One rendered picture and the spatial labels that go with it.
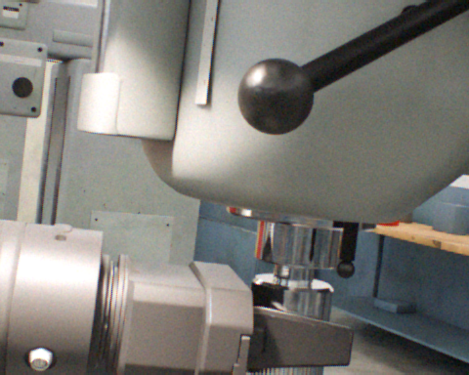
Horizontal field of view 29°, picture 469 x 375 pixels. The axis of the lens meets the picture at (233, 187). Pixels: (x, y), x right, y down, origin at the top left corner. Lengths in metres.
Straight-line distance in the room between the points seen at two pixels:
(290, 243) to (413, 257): 6.61
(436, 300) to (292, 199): 6.45
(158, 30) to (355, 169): 0.12
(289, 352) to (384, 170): 0.11
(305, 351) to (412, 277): 6.61
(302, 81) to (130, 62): 0.12
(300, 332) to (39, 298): 0.14
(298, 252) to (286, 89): 0.17
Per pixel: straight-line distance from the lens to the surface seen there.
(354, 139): 0.42
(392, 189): 0.45
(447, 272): 6.78
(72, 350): 0.46
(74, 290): 0.46
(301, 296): 0.49
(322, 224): 0.47
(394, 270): 7.28
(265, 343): 0.48
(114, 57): 0.44
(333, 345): 0.49
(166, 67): 0.44
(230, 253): 8.24
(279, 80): 0.34
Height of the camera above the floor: 1.34
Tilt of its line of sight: 3 degrees down
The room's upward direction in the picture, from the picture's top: 7 degrees clockwise
